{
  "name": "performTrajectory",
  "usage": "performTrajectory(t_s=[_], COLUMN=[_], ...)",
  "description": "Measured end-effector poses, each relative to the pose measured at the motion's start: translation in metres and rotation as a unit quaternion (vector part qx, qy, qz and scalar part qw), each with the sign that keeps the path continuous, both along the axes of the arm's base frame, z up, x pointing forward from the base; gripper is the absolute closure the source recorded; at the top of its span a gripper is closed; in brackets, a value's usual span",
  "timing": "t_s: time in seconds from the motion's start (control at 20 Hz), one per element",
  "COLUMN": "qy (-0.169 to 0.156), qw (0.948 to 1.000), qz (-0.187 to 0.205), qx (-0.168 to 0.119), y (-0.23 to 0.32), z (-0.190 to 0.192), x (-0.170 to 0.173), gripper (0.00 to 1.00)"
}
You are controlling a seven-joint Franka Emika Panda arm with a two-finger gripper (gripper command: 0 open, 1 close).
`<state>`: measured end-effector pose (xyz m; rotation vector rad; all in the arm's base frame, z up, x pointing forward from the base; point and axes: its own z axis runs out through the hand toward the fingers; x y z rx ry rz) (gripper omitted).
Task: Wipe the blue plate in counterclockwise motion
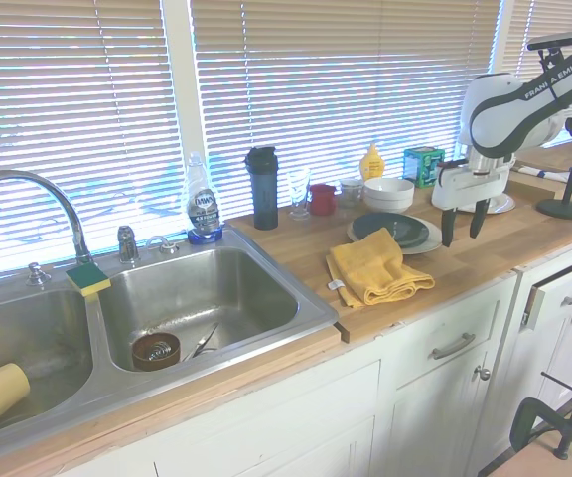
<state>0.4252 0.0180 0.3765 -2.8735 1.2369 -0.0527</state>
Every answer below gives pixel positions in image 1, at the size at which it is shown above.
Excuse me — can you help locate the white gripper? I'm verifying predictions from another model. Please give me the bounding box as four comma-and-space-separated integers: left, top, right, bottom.
431, 163, 511, 248

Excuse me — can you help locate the yellow terry towel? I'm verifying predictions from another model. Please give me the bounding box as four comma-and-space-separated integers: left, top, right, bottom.
326, 227, 436, 309

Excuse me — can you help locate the white dinner plate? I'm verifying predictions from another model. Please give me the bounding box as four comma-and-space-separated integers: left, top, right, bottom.
484, 192, 516, 215

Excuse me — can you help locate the large cream plate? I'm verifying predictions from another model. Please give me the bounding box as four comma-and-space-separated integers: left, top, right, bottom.
346, 213, 442, 256

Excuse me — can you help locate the dark blue plate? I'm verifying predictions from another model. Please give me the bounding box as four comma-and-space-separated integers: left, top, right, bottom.
351, 212, 431, 249

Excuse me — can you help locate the green cardboard box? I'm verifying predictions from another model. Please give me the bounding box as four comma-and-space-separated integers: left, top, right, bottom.
403, 146, 447, 189

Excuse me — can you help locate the white ceramic bowl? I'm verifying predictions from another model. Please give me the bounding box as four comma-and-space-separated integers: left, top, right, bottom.
364, 196, 414, 215
363, 177, 416, 203

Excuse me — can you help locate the white rolled napkin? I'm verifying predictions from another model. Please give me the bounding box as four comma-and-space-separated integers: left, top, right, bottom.
511, 165, 572, 183

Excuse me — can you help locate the yellow mustard bottle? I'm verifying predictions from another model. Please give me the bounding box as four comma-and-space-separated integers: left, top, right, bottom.
359, 142, 386, 182

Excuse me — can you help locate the wooden tray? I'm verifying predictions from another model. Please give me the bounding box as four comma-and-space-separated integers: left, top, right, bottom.
506, 141, 572, 200

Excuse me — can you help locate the small clear jar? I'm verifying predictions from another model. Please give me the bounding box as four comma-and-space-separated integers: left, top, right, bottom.
339, 178, 364, 208

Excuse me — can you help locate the red mug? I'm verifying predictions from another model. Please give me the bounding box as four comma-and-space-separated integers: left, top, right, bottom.
308, 183, 340, 217

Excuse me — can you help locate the clear drinking glass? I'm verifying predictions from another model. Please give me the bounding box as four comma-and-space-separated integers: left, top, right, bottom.
287, 168, 313, 222

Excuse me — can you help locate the white horizontal window blind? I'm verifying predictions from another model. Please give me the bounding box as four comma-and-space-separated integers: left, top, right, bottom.
190, 0, 501, 216
505, 0, 572, 146
0, 0, 184, 280

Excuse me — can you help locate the black shaker bottle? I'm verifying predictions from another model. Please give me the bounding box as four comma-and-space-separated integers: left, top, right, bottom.
244, 146, 280, 232

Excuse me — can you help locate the dark green table clamp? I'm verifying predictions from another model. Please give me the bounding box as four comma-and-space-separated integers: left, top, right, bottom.
508, 370, 572, 461

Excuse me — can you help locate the clear dish soap bottle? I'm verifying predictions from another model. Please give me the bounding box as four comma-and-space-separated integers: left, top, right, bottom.
186, 151, 226, 246

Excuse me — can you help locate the stainless steel double sink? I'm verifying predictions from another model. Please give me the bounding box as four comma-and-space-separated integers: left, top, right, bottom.
0, 222, 340, 443

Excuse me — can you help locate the white kitchen base cabinet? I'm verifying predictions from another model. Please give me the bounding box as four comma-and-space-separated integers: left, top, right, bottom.
52, 233, 572, 477

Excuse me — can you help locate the silver knife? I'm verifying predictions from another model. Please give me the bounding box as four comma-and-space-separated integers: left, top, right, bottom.
181, 322, 220, 362

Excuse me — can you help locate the brown bowl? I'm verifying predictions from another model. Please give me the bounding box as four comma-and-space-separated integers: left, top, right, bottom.
131, 331, 183, 372

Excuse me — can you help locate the green and yellow sponge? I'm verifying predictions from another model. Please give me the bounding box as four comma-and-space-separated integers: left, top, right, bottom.
65, 263, 112, 299

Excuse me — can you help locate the chrome gooseneck faucet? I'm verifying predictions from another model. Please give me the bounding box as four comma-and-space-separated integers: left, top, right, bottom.
0, 169, 94, 266

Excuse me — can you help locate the chrome sink knob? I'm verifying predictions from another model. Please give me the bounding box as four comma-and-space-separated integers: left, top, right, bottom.
25, 261, 51, 288

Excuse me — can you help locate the black round-base camera stand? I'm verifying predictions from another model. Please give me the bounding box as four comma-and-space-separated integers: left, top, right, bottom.
535, 47, 572, 222

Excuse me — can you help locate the grey bar camera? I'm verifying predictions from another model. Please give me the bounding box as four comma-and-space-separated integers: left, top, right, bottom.
526, 30, 572, 53

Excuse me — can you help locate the wire whisk ball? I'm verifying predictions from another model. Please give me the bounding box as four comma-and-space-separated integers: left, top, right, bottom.
146, 340, 174, 361

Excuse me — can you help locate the chrome faucet handle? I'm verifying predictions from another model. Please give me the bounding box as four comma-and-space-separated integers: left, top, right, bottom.
117, 225, 141, 264

